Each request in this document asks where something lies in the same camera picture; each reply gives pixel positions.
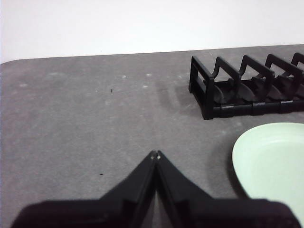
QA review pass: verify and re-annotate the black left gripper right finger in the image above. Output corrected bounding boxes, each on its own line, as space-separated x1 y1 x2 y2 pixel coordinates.
156 150 303 228

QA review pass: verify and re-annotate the pale green round plate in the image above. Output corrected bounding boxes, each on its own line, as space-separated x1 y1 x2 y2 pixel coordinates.
232 122 304 226

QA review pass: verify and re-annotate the black plastic plate rack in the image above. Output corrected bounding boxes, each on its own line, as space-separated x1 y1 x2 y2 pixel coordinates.
189 52 304 121

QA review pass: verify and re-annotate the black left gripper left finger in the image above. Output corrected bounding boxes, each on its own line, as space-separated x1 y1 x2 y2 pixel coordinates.
10 150 158 228

